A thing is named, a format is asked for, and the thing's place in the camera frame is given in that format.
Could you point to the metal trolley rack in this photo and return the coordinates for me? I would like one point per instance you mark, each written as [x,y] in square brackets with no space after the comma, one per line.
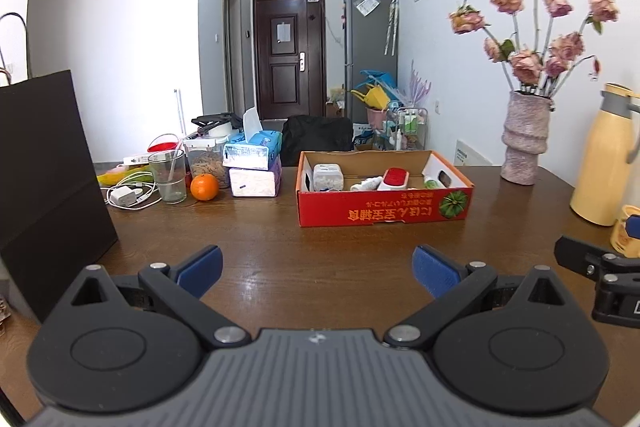
[409,129]

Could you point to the orange fruit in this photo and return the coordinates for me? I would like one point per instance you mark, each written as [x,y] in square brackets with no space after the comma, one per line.
[204,188]

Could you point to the orange cardboard box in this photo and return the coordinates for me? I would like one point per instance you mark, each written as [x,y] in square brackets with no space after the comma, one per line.
[380,212]

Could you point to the purple clothes hangers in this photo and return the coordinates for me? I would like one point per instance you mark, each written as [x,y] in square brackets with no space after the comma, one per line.
[419,84]

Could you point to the yellow watering can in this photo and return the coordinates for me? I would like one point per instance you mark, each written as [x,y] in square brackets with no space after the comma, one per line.
[375,98]

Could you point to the clear white-lidded container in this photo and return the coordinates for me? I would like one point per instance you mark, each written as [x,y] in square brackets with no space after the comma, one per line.
[327,178]

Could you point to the purple tissue pack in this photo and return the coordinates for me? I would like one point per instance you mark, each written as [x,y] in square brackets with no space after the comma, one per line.
[252,182]

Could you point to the dark brown door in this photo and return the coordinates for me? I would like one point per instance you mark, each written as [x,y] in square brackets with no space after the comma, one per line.
[287,67]

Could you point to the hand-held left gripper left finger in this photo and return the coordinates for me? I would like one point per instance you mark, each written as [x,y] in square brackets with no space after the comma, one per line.
[202,269]

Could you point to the cream thermos jug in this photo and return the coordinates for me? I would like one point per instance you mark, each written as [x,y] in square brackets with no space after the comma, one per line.
[600,167]

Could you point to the blue folding stool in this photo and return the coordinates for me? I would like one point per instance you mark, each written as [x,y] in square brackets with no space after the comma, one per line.
[377,78]

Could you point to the white wall socket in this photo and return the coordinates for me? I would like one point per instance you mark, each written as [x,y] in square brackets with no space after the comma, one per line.
[438,107]

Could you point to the cream bear cup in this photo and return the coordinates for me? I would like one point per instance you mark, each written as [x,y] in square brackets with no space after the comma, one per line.
[622,232]

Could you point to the clear folded umbrella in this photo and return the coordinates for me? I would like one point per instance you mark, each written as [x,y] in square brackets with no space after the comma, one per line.
[391,24]

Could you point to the blue tissue pack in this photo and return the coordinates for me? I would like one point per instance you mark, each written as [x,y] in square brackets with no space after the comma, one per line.
[252,152]

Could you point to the grey refrigerator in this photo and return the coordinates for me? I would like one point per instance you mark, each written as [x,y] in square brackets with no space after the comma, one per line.
[367,52]

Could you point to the glass cup with straw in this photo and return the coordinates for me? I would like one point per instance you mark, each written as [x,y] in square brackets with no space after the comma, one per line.
[167,182]

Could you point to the red white lint brush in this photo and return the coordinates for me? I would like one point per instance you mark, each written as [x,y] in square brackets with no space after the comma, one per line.
[394,179]

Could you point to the blue white bag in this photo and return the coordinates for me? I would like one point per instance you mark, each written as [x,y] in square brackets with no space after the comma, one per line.
[363,134]

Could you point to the green spray bottle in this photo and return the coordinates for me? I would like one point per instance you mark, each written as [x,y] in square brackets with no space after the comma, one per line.
[434,183]

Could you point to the black paper bag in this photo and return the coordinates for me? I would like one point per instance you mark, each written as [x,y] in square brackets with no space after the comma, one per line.
[45,187]

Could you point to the pink bucket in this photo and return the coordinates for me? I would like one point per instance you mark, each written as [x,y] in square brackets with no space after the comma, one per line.
[376,118]

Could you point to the white power strip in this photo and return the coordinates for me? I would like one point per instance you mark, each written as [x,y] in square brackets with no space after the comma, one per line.
[136,160]

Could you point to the black folding chair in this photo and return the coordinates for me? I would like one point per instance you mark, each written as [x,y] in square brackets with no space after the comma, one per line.
[315,139]

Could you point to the clear plastic bag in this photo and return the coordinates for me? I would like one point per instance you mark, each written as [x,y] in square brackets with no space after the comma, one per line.
[367,5]

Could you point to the clear food container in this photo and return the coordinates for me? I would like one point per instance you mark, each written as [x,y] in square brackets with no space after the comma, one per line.
[205,164]

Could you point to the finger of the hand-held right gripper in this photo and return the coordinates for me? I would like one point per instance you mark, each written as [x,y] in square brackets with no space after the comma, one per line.
[620,302]
[575,252]

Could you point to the bunch of dried pink roses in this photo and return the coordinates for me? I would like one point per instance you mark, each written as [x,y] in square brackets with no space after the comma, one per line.
[525,62]

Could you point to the pink textured vase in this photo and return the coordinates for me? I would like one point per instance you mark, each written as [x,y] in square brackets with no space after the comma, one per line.
[525,142]

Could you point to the black flat object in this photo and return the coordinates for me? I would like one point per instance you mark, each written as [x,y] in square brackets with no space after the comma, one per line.
[212,121]

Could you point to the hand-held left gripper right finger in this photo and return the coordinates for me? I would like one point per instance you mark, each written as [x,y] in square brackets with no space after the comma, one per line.
[435,269]

